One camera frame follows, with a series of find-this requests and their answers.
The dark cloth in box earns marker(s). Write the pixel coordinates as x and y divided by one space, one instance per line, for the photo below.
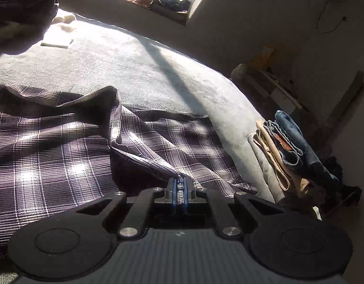
172 5

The yellow box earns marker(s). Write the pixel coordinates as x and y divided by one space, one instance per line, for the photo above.
265 57

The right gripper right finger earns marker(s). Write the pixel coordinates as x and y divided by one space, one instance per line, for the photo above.
189 194

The dark plaid flannel pants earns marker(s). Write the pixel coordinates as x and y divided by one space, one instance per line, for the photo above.
59 150

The white low shelf unit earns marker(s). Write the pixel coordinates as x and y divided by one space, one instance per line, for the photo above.
264 91

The dark navy garment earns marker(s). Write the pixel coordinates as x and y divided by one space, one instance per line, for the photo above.
32 12

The folded clothes stack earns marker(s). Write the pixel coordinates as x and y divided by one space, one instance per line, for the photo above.
297 167

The white fleece garment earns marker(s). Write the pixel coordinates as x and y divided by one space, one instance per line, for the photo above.
14 35

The white flat card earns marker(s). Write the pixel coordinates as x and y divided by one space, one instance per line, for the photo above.
57 39

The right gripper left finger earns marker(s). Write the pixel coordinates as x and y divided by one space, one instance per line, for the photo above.
171 195

